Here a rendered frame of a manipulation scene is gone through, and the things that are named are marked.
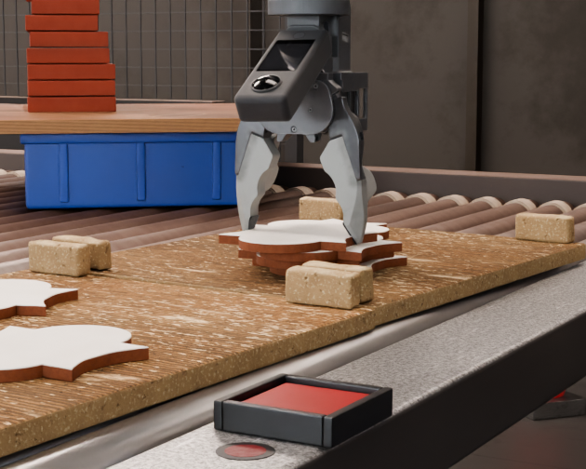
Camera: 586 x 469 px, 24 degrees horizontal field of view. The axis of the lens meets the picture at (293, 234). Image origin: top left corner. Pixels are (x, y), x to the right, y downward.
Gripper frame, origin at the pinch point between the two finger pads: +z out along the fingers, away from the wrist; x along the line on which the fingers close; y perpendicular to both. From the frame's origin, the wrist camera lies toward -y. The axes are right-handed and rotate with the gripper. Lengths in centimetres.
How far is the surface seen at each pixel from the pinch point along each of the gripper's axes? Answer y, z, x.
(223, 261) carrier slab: 1.9, 3.4, 8.4
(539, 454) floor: 258, 97, 45
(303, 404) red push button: -38.2, 4.0, -18.2
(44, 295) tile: -23.1, 2.5, 10.3
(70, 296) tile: -20.3, 3.0, 9.9
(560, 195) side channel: 80, 4, -3
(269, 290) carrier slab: -9.8, 3.4, -2.0
